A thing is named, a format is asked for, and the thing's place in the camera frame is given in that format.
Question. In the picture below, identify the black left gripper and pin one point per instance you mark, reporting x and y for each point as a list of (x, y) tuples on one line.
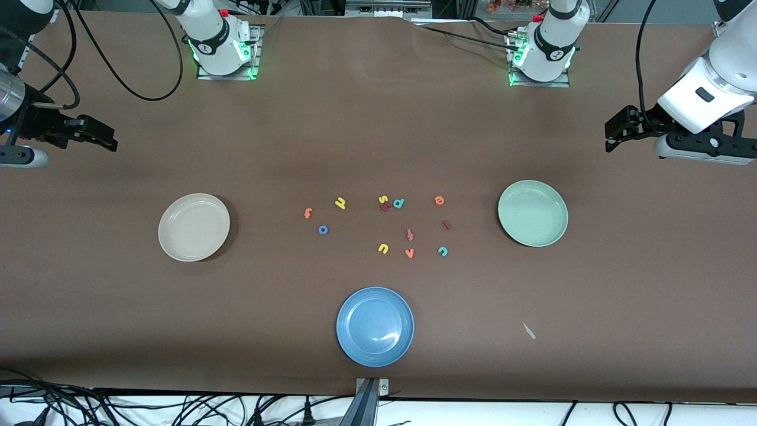
[(643, 122)]

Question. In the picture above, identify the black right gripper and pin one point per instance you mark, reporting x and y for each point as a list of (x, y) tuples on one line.
[(36, 126)]

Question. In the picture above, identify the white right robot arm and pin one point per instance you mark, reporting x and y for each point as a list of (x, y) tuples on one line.
[(213, 41)]

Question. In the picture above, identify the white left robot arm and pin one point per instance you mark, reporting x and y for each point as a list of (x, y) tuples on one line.
[(553, 41)]

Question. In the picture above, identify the green plate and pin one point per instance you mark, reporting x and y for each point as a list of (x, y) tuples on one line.
[(532, 213)]

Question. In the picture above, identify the beige brown plate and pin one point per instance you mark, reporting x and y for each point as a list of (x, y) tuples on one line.
[(194, 228)]

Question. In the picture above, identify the orange decorative object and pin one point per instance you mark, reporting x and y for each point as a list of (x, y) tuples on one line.
[(508, 5)]

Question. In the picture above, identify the small white paper scrap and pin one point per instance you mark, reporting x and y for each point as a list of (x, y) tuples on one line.
[(529, 331)]

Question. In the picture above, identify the brown table cover sheet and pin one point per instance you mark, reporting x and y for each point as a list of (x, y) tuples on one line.
[(378, 118)]

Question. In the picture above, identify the grey power strip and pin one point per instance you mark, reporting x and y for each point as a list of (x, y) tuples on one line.
[(387, 7)]

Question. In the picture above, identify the blue plate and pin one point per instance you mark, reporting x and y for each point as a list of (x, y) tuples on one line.
[(375, 326)]

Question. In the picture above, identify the black power plug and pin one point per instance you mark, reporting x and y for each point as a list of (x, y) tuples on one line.
[(307, 413), (258, 417)]

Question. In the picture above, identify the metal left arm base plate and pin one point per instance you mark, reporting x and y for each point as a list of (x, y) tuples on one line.
[(532, 84)]

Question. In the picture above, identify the aluminium frame profile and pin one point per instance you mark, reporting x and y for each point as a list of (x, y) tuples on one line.
[(718, 28), (23, 59)]

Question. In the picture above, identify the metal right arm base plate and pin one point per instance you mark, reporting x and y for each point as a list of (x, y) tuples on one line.
[(258, 41)]

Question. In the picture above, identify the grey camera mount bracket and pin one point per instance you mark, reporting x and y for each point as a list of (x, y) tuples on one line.
[(366, 408)]

